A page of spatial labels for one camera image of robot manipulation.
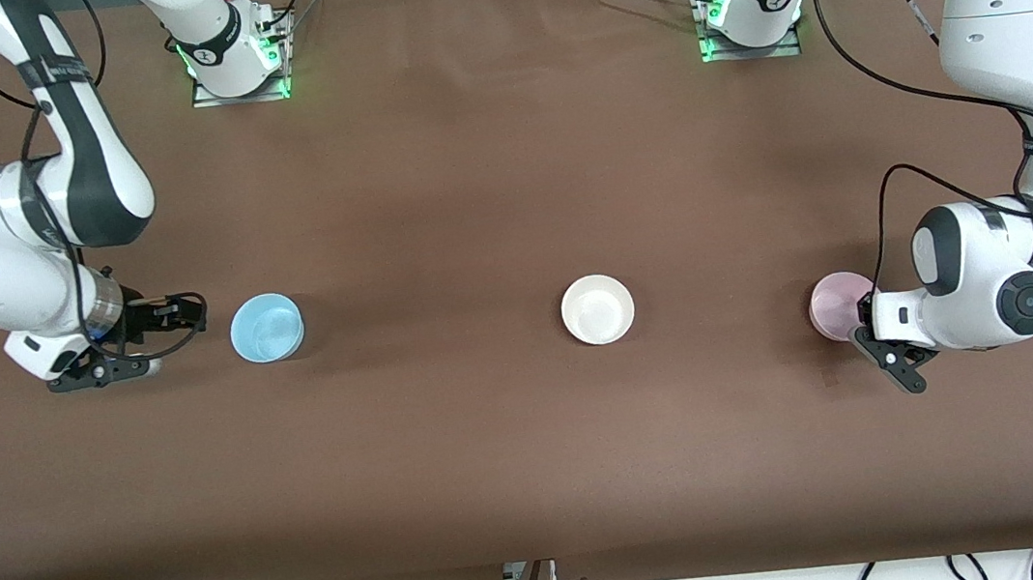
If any light blue plastic bowl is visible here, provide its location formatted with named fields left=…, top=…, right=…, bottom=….
left=226, top=289, right=309, bottom=367

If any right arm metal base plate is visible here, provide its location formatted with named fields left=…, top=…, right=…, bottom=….
left=183, top=10, right=294, bottom=110

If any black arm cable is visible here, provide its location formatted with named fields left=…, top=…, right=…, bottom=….
left=0, top=0, right=215, bottom=378
left=814, top=0, right=1033, bottom=297

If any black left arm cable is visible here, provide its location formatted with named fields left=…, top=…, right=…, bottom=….
left=814, top=0, right=1033, bottom=297

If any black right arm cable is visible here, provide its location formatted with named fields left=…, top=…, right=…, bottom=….
left=0, top=0, right=215, bottom=378

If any white plastic bowl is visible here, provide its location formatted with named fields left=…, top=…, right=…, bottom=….
left=558, top=271, right=639, bottom=350

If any brown table cover sheet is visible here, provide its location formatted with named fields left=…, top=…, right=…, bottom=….
left=0, top=0, right=1033, bottom=580

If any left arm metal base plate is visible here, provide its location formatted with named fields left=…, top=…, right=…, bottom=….
left=693, top=0, right=804, bottom=67

